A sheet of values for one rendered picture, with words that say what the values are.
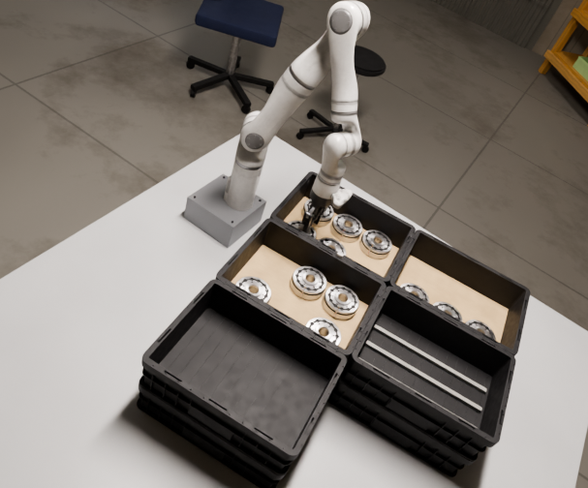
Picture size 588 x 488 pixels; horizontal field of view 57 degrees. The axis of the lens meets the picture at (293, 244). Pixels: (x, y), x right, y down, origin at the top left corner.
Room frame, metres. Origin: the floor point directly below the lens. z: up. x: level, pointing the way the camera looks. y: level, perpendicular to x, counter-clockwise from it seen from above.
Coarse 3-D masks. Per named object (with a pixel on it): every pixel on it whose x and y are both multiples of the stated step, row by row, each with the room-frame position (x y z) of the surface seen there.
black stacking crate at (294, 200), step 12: (312, 180) 1.46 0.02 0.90; (300, 192) 1.40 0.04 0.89; (288, 204) 1.30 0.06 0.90; (348, 204) 1.44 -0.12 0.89; (360, 204) 1.43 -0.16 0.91; (276, 216) 1.22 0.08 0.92; (360, 216) 1.42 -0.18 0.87; (372, 216) 1.42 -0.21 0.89; (384, 216) 1.41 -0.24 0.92; (372, 228) 1.41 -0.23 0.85; (384, 228) 1.41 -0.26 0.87; (396, 228) 1.40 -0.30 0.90; (408, 228) 1.39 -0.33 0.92; (396, 240) 1.39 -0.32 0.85; (384, 276) 1.24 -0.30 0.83
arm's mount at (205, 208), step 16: (224, 176) 1.44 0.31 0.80; (208, 192) 1.34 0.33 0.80; (224, 192) 1.37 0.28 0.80; (192, 208) 1.27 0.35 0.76; (208, 208) 1.27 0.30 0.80; (224, 208) 1.29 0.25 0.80; (256, 208) 1.35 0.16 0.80; (208, 224) 1.25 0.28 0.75; (224, 224) 1.23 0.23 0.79; (240, 224) 1.27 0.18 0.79; (256, 224) 1.38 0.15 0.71; (224, 240) 1.23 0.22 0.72
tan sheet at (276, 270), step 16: (256, 256) 1.11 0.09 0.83; (272, 256) 1.14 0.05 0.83; (240, 272) 1.03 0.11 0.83; (256, 272) 1.05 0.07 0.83; (272, 272) 1.08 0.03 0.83; (288, 272) 1.10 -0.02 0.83; (272, 288) 1.02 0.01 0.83; (288, 288) 1.04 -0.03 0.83; (272, 304) 0.96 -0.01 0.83; (288, 304) 0.99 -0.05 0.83; (304, 304) 1.01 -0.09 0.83; (320, 304) 1.03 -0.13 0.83; (304, 320) 0.95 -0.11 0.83; (336, 320) 0.99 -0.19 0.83; (352, 320) 1.01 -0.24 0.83
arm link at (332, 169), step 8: (328, 136) 1.26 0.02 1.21; (336, 136) 1.26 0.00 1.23; (328, 144) 1.24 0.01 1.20; (336, 144) 1.24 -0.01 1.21; (344, 144) 1.25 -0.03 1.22; (328, 152) 1.24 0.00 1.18; (336, 152) 1.23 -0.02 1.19; (344, 152) 1.24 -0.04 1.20; (328, 160) 1.24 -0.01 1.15; (336, 160) 1.23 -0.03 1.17; (320, 168) 1.28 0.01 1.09; (328, 168) 1.25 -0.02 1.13; (336, 168) 1.24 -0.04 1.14; (344, 168) 1.27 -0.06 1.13; (320, 176) 1.26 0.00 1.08; (328, 176) 1.25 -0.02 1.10; (336, 176) 1.25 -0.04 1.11; (328, 184) 1.25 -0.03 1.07; (336, 184) 1.26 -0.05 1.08
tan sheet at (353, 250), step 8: (304, 200) 1.44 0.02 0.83; (296, 208) 1.39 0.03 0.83; (288, 216) 1.33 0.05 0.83; (296, 216) 1.35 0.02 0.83; (328, 224) 1.37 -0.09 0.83; (320, 232) 1.32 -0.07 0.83; (328, 232) 1.33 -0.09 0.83; (352, 248) 1.30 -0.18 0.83; (392, 248) 1.38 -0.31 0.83; (352, 256) 1.27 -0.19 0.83; (360, 256) 1.28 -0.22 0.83; (392, 256) 1.34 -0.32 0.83; (368, 264) 1.26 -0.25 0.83; (376, 264) 1.27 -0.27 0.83; (384, 264) 1.29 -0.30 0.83; (376, 272) 1.24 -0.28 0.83; (384, 272) 1.25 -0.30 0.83
